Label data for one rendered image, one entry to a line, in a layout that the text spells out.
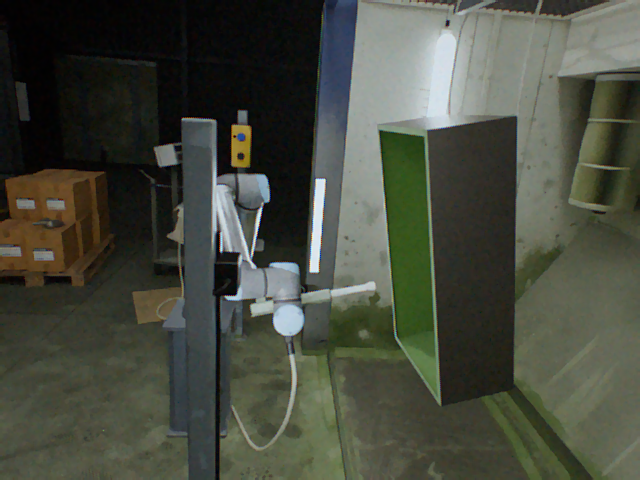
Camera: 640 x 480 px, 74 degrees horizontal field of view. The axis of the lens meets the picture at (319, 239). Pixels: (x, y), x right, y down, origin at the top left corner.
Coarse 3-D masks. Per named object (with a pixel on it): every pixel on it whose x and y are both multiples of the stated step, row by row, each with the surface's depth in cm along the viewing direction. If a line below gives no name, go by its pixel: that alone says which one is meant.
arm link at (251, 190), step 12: (240, 180) 168; (252, 180) 170; (264, 180) 172; (240, 192) 168; (252, 192) 170; (264, 192) 172; (240, 204) 175; (252, 204) 174; (240, 216) 180; (252, 216) 180; (252, 228) 186; (252, 240) 193; (252, 264) 214
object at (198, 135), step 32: (192, 128) 69; (192, 160) 70; (192, 192) 72; (192, 224) 73; (192, 256) 75; (192, 288) 77; (192, 320) 78; (192, 352) 80; (192, 384) 82; (192, 416) 84; (192, 448) 87
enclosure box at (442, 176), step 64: (384, 128) 197; (448, 128) 152; (512, 128) 156; (384, 192) 217; (448, 192) 159; (512, 192) 163; (448, 256) 167; (512, 256) 172; (448, 320) 175; (512, 320) 181; (448, 384) 185; (512, 384) 191
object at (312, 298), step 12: (348, 288) 164; (360, 288) 164; (372, 288) 165; (264, 300) 161; (312, 300) 161; (324, 300) 162; (252, 312) 158; (264, 312) 159; (288, 336) 159; (288, 348) 158
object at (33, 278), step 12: (108, 240) 470; (96, 252) 431; (108, 252) 468; (72, 264) 396; (84, 264) 398; (96, 264) 432; (0, 276) 376; (36, 276) 376; (48, 276) 388; (72, 276) 382; (84, 276) 387
